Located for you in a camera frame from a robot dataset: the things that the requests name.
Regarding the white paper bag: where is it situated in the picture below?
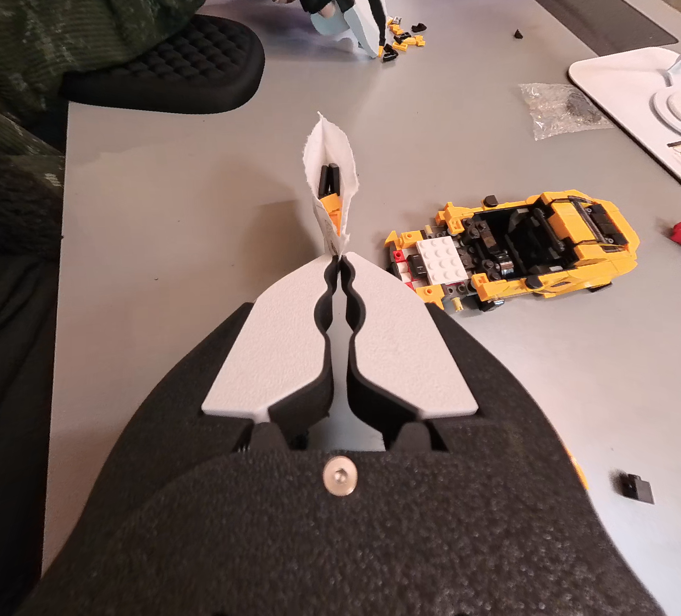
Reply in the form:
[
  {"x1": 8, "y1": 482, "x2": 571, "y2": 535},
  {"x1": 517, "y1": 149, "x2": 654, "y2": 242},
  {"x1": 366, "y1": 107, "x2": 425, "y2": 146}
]
[{"x1": 302, "y1": 112, "x2": 360, "y2": 258}]

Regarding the clear plastic bag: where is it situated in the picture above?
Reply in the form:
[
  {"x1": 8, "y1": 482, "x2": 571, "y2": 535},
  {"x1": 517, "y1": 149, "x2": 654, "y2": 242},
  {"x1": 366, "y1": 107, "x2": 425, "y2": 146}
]
[{"x1": 518, "y1": 82, "x2": 616, "y2": 142}]

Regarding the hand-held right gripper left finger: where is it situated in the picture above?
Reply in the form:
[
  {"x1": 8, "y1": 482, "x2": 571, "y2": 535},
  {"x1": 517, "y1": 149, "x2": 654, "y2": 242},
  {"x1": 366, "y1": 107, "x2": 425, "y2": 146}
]
[{"x1": 201, "y1": 254, "x2": 339, "y2": 451}]

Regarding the black mesh chair armrest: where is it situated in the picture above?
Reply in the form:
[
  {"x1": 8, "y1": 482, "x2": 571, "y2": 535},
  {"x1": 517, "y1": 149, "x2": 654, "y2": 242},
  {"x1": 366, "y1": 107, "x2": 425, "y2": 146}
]
[{"x1": 60, "y1": 15, "x2": 266, "y2": 115}]

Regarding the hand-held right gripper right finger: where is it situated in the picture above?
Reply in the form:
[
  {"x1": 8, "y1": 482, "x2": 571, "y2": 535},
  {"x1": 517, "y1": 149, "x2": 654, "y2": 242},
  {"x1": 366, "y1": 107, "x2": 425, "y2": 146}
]
[{"x1": 339, "y1": 252, "x2": 480, "y2": 451}]

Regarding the orange lego piece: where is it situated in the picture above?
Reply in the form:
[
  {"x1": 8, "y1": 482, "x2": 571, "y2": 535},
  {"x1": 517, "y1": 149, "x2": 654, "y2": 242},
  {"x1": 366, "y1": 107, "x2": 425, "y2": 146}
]
[{"x1": 318, "y1": 194, "x2": 344, "y2": 231}]

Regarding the person's left forearm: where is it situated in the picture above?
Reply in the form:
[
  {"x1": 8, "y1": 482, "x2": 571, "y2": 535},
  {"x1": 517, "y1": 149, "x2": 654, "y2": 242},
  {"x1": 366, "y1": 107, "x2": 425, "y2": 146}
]
[{"x1": 0, "y1": 0, "x2": 252, "y2": 112}]

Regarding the yellow lego car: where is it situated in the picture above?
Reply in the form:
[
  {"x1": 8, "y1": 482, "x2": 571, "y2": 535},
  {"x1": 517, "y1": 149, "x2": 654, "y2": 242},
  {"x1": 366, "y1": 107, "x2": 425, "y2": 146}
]
[{"x1": 384, "y1": 190, "x2": 640, "y2": 313}]

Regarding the dark blue lego brick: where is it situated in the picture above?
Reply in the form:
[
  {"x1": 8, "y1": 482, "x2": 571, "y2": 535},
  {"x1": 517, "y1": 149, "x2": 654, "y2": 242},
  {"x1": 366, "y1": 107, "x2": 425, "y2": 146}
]
[{"x1": 619, "y1": 473, "x2": 655, "y2": 505}]

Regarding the white book stand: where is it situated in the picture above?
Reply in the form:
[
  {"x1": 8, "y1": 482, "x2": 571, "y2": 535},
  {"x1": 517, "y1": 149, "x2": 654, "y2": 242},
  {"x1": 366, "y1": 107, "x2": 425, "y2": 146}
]
[{"x1": 567, "y1": 46, "x2": 681, "y2": 183}]

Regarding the pile of small lego pieces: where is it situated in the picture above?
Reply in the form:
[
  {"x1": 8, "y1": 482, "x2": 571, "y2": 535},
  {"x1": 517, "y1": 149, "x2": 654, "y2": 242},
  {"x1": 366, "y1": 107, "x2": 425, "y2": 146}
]
[{"x1": 379, "y1": 16, "x2": 428, "y2": 64}]

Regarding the yellow lego side panel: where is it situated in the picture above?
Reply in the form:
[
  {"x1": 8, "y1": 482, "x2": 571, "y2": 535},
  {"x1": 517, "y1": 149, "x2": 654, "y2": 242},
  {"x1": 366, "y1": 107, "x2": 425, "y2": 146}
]
[{"x1": 564, "y1": 446, "x2": 589, "y2": 492}]

